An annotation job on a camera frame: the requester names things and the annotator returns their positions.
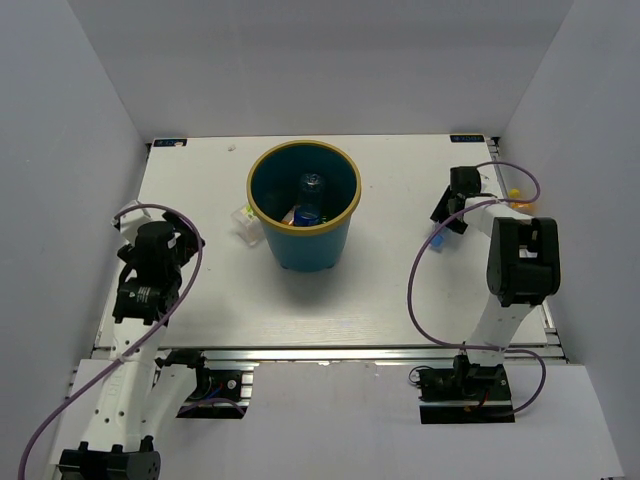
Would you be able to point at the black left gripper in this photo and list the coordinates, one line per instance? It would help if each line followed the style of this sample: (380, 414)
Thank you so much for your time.
(186, 240)

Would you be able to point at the orange juice bottle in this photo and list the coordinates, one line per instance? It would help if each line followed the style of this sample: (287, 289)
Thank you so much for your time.
(289, 217)

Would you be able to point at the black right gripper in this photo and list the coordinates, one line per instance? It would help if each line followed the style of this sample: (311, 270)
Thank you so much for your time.
(439, 213)

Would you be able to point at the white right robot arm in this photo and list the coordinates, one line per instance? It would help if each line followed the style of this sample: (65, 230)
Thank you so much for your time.
(523, 265)

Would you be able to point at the small clear blue label bottle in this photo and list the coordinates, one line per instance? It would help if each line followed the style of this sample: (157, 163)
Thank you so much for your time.
(308, 207)

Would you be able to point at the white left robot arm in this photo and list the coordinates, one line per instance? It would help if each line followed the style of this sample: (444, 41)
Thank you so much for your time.
(138, 392)

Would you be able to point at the teal bin with yellow rim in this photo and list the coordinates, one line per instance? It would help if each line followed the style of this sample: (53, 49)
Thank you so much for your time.
(272, 190)

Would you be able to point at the blue sticker right corner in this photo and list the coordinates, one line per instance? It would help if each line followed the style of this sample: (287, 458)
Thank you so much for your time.
(467, 138)

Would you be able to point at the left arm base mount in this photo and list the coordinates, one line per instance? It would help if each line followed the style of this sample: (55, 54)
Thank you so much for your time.
(217, 393)

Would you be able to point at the blue sticker left corner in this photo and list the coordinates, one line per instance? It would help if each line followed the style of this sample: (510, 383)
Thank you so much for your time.
(169, 143)

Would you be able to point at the large blue label water bottle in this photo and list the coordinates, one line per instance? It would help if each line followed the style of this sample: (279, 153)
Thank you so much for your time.
(440, 237)

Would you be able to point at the clear apple juice bottle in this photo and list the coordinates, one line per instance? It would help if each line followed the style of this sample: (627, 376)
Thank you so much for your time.
(247, 225)

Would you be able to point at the yellow cap bottle off table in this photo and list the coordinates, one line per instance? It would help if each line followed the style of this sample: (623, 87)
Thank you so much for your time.
(518, 202)

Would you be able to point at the aluminium front rail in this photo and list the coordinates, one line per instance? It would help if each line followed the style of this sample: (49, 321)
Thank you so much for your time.
(330, 354)

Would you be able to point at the blue sticker corner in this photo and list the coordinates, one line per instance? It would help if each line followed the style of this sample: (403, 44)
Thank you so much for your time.
(169, 143)
(467, 138)

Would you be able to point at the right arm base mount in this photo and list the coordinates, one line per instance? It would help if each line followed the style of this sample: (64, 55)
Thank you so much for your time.
(450, 396)

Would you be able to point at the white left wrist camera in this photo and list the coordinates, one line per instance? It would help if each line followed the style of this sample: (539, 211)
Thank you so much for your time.
(130, 222)

